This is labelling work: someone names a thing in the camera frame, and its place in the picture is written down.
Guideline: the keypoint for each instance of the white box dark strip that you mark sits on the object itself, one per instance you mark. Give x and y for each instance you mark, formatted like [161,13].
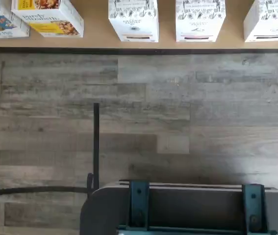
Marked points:
[266,24]

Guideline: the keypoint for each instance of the curved black tape strip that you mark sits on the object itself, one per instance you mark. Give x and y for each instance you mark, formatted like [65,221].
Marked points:
[43,189]

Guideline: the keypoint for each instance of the white box yellow strip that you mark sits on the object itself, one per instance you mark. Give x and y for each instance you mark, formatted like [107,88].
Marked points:
[133,22]

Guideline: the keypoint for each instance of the brown shelf board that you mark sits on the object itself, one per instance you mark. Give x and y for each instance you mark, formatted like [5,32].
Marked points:
[97,24]

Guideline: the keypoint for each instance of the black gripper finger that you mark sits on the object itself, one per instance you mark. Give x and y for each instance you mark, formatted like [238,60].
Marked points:
[138,203]
[255,208]

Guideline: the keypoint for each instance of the purely elizabeth yellow white box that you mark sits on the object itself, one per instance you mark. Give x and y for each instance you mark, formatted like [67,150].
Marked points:
[55,22]

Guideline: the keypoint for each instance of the blue flax plus oatmeal box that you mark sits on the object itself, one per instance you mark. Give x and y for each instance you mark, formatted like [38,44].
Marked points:
[4,27]

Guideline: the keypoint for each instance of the white box pink strip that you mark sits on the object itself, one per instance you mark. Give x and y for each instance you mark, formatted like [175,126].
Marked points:
[197,22]

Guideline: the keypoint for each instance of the black metal shelf rack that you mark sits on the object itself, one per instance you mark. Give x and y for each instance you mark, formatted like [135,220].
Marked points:
[129,51]

